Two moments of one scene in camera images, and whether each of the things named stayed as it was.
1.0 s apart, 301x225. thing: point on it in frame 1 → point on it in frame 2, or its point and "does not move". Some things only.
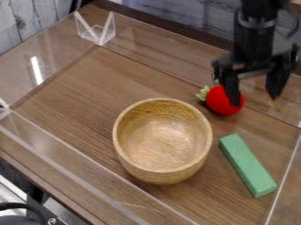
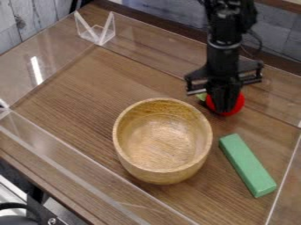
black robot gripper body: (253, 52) → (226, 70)
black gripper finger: (277, 75) → (233, 91)
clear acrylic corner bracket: (96, 33) does not move
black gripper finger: (229, 73) → (222, 98)
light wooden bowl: (162, 138) does not move
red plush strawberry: (218, 102) does not move
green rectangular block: (251, 172) does not move
